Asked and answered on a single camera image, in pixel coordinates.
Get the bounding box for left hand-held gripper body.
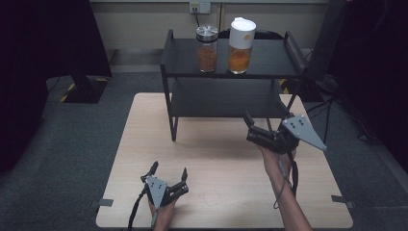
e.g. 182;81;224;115
140;174;190;210

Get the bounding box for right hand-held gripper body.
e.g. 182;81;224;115
245;114;328;156

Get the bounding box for black two-tier shelf rack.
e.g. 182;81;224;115
160;29;308;142

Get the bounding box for glass jar with white lid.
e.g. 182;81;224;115
227;16;257;75

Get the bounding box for glass jar with metal lid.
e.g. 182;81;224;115
195;25;219;74

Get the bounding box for person's left hand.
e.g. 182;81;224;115
147;195;179;231

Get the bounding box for person's right hand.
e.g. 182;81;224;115
257;143;298;182

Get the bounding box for grey tape strip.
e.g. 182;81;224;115
90;198;115;208
331;194;356;209

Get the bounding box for black upright panel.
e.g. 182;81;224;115
304;0;350;81

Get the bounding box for dark curtain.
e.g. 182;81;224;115
330;0;408;176
0;0;114;174

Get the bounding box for black stand base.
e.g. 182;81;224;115
59;75;110;104

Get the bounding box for left hand-held gripper cable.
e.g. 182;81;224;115
127;187;149;231

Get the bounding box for hand-held gripper cable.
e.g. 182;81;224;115
127;187;149;231
272;150;299;210

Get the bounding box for black floor cables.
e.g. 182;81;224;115
305;92;377;150

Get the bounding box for right hand-held gripper cable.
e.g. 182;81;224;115
272;150;299;210

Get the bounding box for wall power outlet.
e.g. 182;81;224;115
189;1;212;14

